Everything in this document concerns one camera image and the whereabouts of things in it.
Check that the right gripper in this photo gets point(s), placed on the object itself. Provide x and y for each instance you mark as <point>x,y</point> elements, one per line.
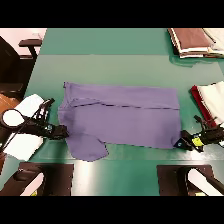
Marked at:
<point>190,141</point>

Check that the cream garment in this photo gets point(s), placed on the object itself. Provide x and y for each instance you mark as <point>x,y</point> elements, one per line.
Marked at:
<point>216,38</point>

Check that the purple T-shirt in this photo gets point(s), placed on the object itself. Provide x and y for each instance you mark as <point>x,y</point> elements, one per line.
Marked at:
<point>133,116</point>

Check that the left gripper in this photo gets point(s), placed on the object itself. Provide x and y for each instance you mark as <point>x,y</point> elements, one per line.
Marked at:
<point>58,132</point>

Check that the red garment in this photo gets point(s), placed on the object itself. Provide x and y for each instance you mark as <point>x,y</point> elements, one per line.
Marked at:
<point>200,103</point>

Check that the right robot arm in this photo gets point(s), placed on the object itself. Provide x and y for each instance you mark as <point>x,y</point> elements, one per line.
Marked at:
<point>213,135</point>

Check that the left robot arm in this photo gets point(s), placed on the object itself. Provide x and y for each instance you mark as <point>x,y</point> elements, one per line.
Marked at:
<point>25,146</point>

